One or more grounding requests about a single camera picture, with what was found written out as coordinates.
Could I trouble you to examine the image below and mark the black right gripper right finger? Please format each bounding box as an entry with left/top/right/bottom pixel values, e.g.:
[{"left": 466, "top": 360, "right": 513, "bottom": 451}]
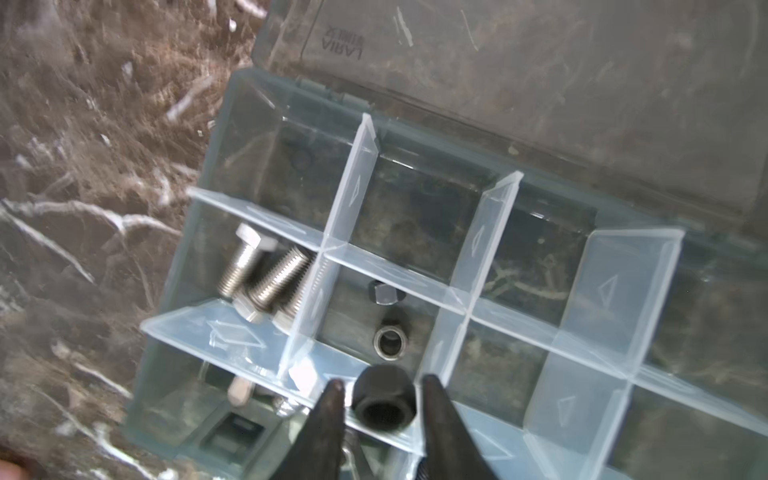
[{"left": 422, "top": 374, "right": 497, "bottom": 480}]

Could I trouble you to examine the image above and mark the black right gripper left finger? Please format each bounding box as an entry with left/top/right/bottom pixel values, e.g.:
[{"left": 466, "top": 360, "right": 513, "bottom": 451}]
[{"left": 271, "top": 379, "right": 346, "bottom": 480}]

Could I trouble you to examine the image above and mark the black hex nut large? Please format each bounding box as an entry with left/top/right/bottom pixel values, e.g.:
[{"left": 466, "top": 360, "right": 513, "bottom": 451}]
[{"left": 351, "top": 364, "right": 417, "bottom": 432}]

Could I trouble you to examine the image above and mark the clear plastic organizer box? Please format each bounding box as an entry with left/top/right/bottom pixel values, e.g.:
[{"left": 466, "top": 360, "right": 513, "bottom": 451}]
[{"left": 124, "top": 1, "right": 767, "bottom": 479}]

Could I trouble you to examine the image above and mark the black hex nut small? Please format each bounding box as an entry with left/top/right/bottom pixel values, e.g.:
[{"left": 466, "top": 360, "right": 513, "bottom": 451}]
[{"left": 368, "top": 280, "right": 405, "bottom": 306}]

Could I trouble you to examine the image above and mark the silver wing nut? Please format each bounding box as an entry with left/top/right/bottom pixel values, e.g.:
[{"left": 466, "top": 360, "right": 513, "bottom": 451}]
[{"left": 227, "top": 376, "right": 255, "bottom": 408}]

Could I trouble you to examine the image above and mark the silver hex bolt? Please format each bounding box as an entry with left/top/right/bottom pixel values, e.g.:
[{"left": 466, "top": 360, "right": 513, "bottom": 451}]
[
  {"left": 272, "top": 259, "right": 318, "bottom": 335},
  {"left": 232, "top": 246, "right": 314, "bottom": 323}
]

